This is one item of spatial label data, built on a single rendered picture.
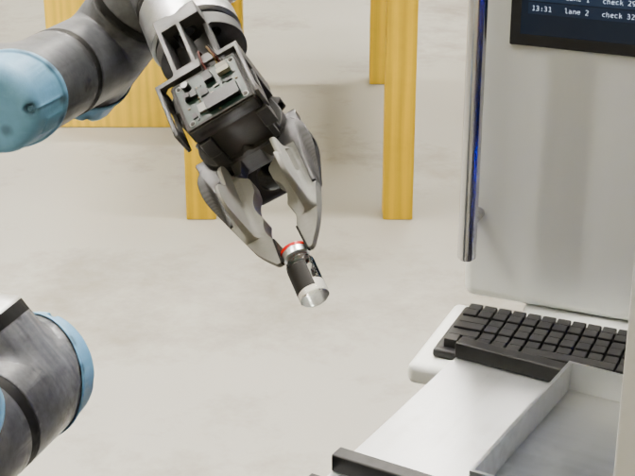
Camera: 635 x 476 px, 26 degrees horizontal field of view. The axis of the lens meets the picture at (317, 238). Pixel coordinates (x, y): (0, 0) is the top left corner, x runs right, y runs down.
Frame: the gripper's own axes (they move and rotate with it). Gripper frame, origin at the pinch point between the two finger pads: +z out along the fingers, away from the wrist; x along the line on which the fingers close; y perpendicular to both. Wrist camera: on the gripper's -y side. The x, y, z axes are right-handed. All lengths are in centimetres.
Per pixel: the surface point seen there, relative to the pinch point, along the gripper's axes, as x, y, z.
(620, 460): 13.3, 9.2, 29.1
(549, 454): 6, -51, 2
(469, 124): 16, -65, -48
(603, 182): 28, -76, -37
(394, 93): 3, -251, -204
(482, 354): 4, -60, -16
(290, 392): -51, -204, -104
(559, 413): 9, -57, -3
